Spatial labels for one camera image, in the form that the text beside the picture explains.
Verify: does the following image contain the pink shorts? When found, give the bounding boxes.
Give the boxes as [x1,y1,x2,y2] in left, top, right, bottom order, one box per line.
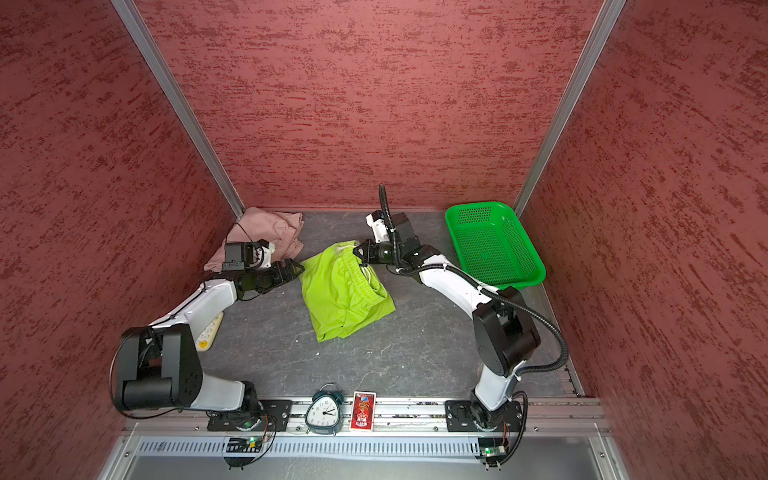
[204,207,304,272]

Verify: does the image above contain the lime green shorts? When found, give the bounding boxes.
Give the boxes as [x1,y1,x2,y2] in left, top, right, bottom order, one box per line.
[300,241,396,343]

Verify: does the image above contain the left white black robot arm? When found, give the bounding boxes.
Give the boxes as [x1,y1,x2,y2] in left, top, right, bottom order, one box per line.
[108,240,304,431]

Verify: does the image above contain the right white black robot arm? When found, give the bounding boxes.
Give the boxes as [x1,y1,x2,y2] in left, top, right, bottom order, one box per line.
[354,210,541,431]

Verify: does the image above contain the beige calculator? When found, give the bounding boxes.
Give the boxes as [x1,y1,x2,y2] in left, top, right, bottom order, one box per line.
[195,312,224,352]

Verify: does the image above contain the green plastic basket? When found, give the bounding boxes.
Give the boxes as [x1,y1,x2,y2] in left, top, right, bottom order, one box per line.
[445,202,546,290]

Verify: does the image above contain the dark green alarm clock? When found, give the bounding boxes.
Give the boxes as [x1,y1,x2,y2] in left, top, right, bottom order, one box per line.
[304,382,344,435]

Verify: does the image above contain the red playing card box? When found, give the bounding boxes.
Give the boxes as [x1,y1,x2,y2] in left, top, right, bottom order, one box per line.
[350,391,376,432]

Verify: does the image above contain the left green circuit board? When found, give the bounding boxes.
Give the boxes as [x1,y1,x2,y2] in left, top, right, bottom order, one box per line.
[224,437,262,456]

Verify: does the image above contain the green circuit board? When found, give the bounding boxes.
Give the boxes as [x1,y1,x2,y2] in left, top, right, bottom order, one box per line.
[224,437,262,456]
[477,437,508,468]

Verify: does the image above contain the right green circuit board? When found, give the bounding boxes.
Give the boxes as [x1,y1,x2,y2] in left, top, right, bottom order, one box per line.
[477,437,508,468]

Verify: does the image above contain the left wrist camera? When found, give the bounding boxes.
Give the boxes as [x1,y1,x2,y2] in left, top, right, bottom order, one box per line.
[251,239,275,270]

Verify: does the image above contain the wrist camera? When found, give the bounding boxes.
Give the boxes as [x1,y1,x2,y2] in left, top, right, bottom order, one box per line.
[366,210,390,244]
[251,239,275,270]

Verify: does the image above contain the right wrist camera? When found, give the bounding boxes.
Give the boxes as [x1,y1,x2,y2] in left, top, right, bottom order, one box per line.
[366,210,390,244]

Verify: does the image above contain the right black corrugated cable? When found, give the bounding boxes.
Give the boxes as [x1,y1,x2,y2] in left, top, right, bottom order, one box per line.
[377,183,570,467]

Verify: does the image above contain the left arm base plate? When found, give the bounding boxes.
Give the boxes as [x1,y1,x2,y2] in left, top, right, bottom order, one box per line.
[207,399,293,433]

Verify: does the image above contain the aluminium mounting rail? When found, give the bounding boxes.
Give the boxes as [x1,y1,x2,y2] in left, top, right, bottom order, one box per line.
[120,396,613,437]

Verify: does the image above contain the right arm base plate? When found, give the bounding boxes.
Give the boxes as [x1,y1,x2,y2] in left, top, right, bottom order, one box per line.
[444,400,523,433]

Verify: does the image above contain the white perforated cable duct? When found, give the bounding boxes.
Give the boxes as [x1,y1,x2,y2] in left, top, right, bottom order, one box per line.
[136,436,478,460]

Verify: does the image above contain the left aluminium corner post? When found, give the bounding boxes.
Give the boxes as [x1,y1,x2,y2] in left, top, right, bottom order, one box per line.
[111,0,246,219]

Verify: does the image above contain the aluminium corner post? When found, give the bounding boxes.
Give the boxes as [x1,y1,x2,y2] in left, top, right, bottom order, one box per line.
[513,0,626,217]
[111,0,246,219]

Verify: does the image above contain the right aluminium corner post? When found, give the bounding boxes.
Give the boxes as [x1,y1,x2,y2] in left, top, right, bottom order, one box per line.
[513,0,626,217]

